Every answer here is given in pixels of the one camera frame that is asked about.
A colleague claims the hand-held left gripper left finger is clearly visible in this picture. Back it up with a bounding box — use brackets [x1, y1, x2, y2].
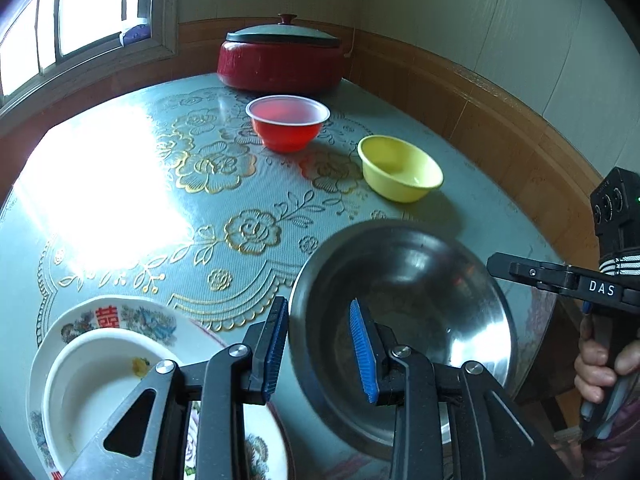
[65, 296, 291, 480]

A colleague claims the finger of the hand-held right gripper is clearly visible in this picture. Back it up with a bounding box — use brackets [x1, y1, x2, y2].
[486, 252, 640, 306]

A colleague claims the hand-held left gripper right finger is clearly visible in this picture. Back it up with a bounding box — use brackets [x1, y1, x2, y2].
[348, 299, 568, 480]

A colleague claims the stainless steel bowl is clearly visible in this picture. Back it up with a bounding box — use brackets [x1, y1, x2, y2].
[289, 219, 518, 461]

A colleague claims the white plate with red characters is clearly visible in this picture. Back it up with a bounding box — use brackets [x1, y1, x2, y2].
[27, 296, 291, 480]

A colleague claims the yellow plastic bowl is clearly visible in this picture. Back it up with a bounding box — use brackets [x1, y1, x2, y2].
[357, 134, 445, 204]

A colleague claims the white plate with rose print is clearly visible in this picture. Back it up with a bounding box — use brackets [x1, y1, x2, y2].
[41, 329, 201, 473]

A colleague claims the red plastic bowl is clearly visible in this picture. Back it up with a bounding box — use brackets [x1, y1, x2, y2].
[245, 95, 331, 153]

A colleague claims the person's right hand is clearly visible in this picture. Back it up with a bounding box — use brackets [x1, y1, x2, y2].
[574, 327, 640, 406]

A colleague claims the red electric pot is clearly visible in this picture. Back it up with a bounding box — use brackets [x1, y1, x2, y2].
[216, 42, 346, 95]

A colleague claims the grey pot lid red knob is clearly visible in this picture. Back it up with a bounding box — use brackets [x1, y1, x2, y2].
[225, 13, 342, 50]

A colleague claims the purple and white packet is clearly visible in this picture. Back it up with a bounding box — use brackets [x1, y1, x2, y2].
[119, 22, 152, 45]

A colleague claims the window with metal frame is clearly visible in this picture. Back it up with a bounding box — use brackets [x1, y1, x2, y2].
[0, 0, 181, 111]

